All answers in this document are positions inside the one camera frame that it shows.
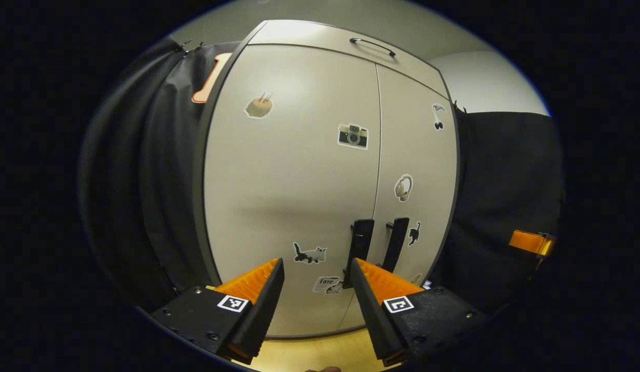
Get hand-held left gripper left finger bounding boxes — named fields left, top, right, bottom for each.
left=150, top=257, right=285, bottom=365

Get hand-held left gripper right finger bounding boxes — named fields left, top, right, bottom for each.
left=349, top=257, right=488, bottom=367

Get black cabinet door handle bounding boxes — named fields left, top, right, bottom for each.
left=382, top=218, right=410, bottom=273
left=343, top=219, right=375, bottom=289

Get white shoe cabinet door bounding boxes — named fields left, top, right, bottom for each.
left=340, top=65, right=459, bottom=331
left=204, top=44, right=381, bottom=336

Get white shoe cabinet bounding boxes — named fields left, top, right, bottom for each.
left=193, top=20, right=461, bottom=339

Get white cabinet drawer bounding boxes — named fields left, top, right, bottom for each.
left=247, top=20, right=449, bottom=98

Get black backdrop cloth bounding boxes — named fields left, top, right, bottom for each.
left=80, top=36, right=564, bottom=311

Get metal drawer handle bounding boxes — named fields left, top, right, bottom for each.
left=349, top=37, right=397, bottom=57

